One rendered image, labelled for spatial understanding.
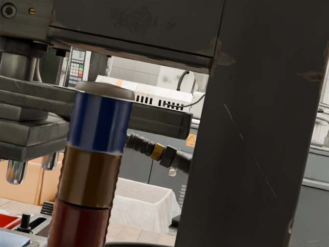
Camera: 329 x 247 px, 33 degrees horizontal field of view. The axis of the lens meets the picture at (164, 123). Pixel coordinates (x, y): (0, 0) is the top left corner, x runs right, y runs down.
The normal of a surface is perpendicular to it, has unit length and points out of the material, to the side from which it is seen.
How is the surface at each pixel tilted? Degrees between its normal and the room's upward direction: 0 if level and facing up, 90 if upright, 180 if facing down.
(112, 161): 76
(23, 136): 90
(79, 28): 90
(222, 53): 90
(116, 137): 104
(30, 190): 86
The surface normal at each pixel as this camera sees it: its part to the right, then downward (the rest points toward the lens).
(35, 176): 0.00, -0.09
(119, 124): 0.79, -0.06
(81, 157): -0.22, -0.24
